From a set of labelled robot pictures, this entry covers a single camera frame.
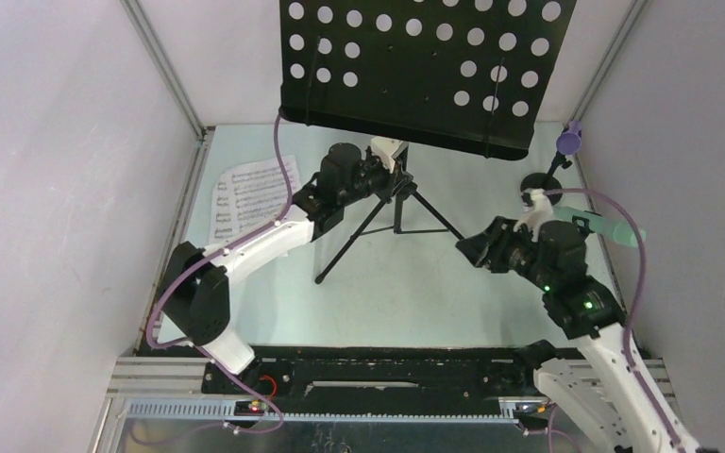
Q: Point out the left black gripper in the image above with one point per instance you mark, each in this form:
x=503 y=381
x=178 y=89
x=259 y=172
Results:
x=393 y=182

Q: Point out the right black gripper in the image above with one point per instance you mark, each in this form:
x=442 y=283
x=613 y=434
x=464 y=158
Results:
x=490 y=242

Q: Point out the black music stand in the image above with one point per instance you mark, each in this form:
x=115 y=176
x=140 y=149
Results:
x=467 y=76

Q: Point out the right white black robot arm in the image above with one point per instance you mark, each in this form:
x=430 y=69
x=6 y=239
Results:
x=632 y=415

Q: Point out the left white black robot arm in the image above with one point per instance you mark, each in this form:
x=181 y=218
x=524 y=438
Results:
x=196 y=283

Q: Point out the green toy microphone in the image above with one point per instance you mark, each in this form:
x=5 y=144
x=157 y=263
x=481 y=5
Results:
x=588 y=222

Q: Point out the black round microphone stand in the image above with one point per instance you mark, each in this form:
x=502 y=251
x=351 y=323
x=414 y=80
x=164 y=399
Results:
x=546 y=180

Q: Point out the purple toy microphone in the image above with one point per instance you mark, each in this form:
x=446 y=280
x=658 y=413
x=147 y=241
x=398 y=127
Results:
x=569 y=142

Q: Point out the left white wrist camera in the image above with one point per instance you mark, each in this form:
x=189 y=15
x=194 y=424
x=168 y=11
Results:
x=387 y=150

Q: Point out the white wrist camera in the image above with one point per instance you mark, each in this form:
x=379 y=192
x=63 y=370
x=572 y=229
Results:
x=387 y=150
x=536 y=215

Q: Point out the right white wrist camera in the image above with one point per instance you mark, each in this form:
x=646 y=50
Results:
x=536 y=215

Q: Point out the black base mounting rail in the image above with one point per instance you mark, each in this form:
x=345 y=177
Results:
x=300 y=384

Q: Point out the aluminium frame rail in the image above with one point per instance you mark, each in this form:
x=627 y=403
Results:
x=154 y=47

